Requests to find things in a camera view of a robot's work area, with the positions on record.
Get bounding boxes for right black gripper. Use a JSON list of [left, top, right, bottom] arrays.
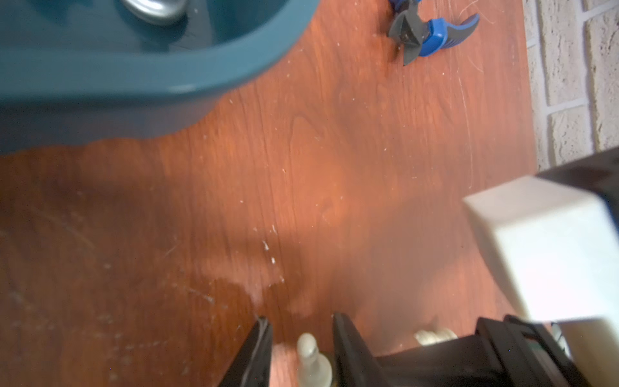
[[333, 312, 590, 386]]

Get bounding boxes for blue handled pliers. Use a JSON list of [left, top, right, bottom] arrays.
[[388, 0, 480, 66]]

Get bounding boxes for teal plastic storage tray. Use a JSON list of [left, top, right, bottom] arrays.
[[1, 1, 318, 155]]

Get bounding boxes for small white chess piece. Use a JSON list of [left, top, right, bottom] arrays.
[[414, 328, 458, 346]]

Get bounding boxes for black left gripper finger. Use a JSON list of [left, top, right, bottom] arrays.
[[219, 316, 273, 387]]

